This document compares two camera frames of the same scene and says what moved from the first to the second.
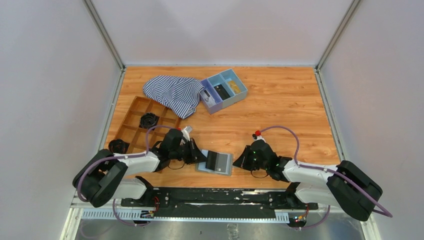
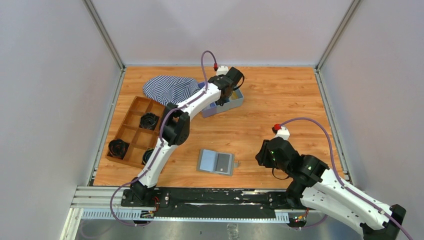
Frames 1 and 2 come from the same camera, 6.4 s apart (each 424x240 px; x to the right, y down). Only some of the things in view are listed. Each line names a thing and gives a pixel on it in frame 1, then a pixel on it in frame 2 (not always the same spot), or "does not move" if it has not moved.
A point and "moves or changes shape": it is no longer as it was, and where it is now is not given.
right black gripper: x=247 y=158 -> x=262 y=156
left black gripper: x=192 y=150 -> x=224 y=97
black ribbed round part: x=148 y=120 does not move
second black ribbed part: x=118 y=146 does not move
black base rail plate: x=217 y=202 does not move
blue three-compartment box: x=222 y=90 moves or changes shape
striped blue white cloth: x=181 y=94 does not move
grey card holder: x=223 y=164 does not move
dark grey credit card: x=211 y=160 -> x=222 y=162
